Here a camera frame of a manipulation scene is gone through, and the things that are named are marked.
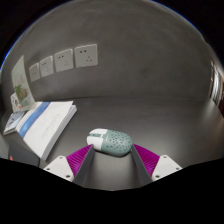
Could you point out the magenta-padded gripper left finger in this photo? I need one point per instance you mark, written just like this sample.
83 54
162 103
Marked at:
60 166

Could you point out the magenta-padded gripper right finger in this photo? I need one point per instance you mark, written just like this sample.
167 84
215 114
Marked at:
165 166

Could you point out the green and white computer mouse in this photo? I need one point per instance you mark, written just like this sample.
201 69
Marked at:
113 143

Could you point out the thick white book blue stripe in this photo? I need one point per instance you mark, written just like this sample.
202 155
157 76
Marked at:
48 125

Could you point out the green standing menu card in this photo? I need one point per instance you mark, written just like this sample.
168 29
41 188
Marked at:
22 86

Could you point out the white wall socket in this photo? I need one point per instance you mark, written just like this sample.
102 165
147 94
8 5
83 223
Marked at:
64 60
34 72
86 56
46 66

